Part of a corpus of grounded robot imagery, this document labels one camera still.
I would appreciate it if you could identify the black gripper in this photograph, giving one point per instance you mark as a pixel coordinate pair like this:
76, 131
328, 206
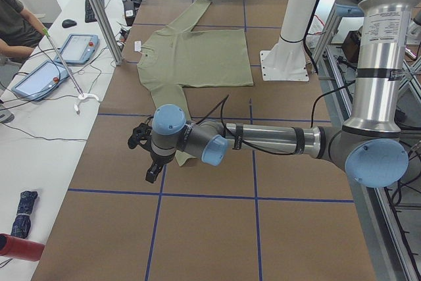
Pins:
158, 160

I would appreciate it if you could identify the olive green long-sleeve shirt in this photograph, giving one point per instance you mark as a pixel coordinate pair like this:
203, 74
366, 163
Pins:
177, 56

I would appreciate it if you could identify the white shirt price tag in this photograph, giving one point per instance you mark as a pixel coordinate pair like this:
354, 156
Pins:
138, 46

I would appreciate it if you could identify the grabber stick with white hook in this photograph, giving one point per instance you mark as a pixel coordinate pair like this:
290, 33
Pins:
82, 96

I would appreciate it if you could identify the folded dark blue umbrella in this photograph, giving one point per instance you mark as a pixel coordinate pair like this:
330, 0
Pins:
22, 223

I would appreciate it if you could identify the far blue teach pendant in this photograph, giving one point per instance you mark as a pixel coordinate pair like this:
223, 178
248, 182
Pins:
79, 48

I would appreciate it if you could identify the blue teach pendant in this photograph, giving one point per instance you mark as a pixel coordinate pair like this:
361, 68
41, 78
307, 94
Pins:
41, 81
79, 48

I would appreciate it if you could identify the black computer mouse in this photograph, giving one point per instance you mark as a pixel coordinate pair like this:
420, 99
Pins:
68, 23

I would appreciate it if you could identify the near blue teach pendant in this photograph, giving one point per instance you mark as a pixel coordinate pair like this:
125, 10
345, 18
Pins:
41, 81

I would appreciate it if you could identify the red cylindrical bottle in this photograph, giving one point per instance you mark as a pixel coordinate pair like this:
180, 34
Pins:
19, 248

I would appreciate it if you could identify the seated person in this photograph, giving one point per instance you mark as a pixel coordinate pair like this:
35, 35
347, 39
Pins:
21, 31

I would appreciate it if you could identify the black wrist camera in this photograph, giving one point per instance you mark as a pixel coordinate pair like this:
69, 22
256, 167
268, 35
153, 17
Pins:
141, 136

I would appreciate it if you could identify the aluminium frame post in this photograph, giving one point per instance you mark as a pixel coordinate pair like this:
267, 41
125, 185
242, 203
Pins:
106, 30

